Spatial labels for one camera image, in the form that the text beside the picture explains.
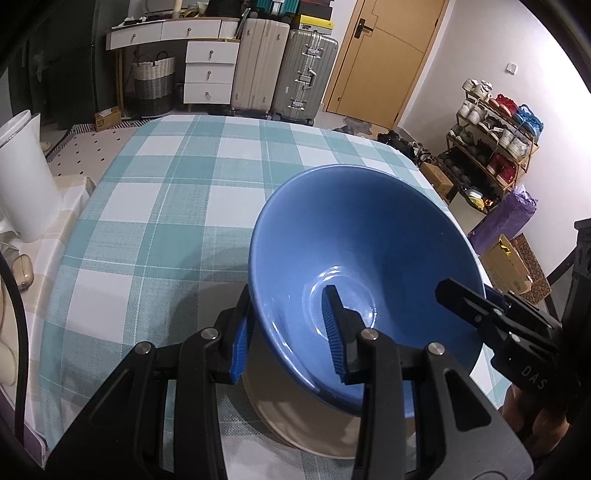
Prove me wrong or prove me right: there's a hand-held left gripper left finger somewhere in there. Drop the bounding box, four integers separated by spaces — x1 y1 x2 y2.
46 284 254 480

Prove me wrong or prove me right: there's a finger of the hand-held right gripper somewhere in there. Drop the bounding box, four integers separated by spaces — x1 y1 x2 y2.
484 285 557 326
435 278 561 358

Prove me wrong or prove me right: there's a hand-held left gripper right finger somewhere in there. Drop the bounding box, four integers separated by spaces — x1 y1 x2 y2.
321 285 536 480

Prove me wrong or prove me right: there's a cream plate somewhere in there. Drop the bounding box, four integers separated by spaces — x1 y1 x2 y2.
256 406 414 459
242 332 416 435

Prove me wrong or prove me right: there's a blue bowl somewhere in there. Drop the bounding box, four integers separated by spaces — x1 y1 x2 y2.
248 165 487 416

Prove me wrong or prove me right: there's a person's right hand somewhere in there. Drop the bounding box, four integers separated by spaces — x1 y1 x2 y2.
502 385 571 457

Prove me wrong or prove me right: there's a green print cardboard box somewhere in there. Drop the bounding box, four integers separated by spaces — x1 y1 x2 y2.
482 234 534 294

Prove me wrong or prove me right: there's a brown patterned carton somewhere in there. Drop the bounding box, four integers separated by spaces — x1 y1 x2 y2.
510 233 552 303

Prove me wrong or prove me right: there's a purple bag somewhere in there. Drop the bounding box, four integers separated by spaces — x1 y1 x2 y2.
468 185 539 257

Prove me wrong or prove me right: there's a white trash bin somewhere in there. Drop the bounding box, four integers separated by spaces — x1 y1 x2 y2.
450 187 490 222

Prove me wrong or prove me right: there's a brown cardboard box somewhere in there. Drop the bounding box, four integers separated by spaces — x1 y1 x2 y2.
419 161 455 204

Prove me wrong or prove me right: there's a shoe rack with shoes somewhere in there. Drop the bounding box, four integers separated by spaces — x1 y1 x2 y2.
455 78 543 204

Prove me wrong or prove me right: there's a scattered pile of shoes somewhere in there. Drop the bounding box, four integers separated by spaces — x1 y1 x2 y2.
376 130 439 167

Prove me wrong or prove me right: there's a teal checked tablecloth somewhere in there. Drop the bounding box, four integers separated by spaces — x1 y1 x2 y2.
39 114 509 480

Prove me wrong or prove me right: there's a beige checked cloth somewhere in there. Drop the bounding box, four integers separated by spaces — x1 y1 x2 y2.
0 175 98 439

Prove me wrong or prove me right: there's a small beige case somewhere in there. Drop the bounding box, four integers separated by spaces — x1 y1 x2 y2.
11 255 35 291

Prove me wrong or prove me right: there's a wooden door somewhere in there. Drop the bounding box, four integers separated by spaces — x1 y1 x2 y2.
323 0 450 130

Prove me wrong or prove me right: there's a cream dotted floor rug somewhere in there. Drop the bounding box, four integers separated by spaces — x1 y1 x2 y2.
41 119 139 178

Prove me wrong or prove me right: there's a silver suitcase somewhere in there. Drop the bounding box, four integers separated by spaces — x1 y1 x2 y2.
270 28 339 126

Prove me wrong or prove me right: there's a small cardboard box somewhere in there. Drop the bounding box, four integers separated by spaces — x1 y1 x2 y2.
95 107 122 131

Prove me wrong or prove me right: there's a white electric kettle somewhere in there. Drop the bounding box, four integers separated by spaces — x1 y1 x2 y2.
0 110 63 244

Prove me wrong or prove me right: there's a woven laundry basket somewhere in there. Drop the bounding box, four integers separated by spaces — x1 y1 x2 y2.
131 52 177 117

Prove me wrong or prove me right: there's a white drawer unit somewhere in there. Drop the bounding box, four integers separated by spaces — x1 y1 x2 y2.
182 39 241 106

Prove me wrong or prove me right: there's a beige suitcase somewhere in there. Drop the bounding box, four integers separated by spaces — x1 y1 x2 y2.
231 17 291 116

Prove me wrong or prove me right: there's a white dressing desk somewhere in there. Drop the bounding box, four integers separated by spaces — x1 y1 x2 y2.
105 16 241 112

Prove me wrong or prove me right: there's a black refrigerator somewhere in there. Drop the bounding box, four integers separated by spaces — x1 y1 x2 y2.
9 0 109 130

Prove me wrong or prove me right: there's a teal suitcase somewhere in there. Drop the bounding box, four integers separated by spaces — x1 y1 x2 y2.
249 0 301 17

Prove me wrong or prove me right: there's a black cable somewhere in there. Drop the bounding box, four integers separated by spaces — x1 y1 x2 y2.
0 251 28 444

